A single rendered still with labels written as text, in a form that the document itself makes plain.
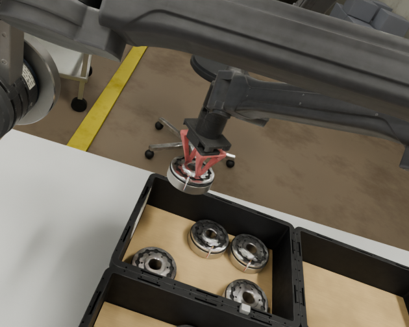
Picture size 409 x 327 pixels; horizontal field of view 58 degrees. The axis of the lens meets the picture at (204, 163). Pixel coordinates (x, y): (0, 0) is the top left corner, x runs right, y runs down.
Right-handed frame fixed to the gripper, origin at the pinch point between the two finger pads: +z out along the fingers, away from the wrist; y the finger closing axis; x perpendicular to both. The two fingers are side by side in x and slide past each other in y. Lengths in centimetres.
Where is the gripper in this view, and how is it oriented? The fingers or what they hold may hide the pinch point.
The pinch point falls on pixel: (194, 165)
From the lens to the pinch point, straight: 81.0
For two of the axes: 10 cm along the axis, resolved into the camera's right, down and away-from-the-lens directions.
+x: -8.1, 0.7, -5.8
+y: -4.9, -6.3, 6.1
